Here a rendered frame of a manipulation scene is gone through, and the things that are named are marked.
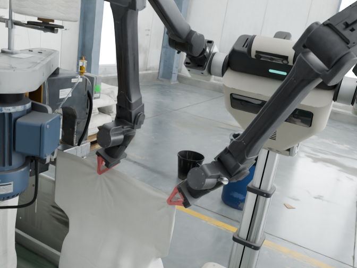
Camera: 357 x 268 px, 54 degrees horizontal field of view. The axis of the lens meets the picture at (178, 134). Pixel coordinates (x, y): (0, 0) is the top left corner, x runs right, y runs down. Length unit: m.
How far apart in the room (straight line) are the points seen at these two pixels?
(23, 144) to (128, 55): 0.35
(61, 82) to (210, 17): 8.53
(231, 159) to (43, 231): 1.36
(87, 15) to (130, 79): 6.24
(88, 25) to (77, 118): 5.89
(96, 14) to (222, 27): 3.73
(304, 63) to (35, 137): 0.61
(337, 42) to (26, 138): 0.69
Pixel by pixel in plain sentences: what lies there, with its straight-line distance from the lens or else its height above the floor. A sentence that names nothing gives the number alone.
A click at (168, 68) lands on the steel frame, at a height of 0.36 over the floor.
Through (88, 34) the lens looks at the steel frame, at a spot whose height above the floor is 1.10.
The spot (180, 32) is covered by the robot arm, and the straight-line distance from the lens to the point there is 1.16.
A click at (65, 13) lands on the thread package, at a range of 0.96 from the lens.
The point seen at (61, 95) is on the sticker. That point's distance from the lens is 1.27.
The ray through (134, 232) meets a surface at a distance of 1.20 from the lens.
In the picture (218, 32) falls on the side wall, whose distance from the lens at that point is 9.54.
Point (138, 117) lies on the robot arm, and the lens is 1.07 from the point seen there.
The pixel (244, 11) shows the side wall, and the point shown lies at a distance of 9.35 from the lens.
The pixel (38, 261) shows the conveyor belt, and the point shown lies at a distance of 1.93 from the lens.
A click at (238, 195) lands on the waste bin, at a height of 0.15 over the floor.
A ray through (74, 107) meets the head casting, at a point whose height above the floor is 1.23.
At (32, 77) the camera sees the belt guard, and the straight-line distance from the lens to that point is 0.89.
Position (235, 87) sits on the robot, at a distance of 1.27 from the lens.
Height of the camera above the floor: 1.57
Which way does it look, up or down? 17 degrees down
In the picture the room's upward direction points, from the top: 9 degrees clockwise
